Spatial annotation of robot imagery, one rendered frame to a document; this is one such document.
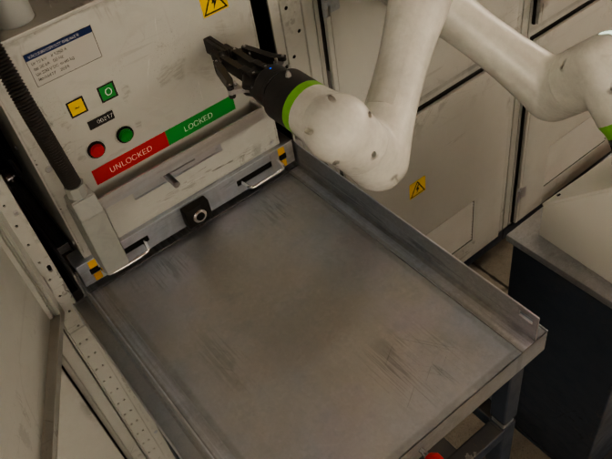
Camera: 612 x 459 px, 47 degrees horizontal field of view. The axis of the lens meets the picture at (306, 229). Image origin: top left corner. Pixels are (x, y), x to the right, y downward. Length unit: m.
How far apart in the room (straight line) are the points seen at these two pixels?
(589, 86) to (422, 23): 0.37
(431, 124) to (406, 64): 0.69
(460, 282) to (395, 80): 0.40
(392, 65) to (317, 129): 0.22
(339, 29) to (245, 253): 0.51
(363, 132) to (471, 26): 0.51
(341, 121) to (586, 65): 0.55
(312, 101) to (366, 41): 0.52
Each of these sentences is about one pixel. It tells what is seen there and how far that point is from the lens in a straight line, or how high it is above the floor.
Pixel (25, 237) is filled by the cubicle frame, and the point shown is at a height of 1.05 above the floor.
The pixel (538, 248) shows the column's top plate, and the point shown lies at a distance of 1.56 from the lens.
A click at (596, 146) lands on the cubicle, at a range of 2.77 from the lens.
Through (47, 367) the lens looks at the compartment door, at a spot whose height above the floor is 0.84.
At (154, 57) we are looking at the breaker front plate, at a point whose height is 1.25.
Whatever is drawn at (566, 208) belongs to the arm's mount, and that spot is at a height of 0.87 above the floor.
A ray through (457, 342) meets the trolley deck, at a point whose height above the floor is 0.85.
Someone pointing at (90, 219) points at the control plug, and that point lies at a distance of 1.27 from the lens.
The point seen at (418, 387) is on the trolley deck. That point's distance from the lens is 1.22.
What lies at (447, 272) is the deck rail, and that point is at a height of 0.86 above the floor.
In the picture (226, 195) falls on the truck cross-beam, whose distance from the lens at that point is 1.54.
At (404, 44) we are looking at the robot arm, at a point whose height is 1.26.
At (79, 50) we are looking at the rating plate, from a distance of 1.25.
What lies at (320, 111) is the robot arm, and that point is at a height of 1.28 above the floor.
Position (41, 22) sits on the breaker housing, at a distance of 1.22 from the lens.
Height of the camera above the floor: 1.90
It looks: 45 degrees down
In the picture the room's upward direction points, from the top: 11 degrees counter-clockwise
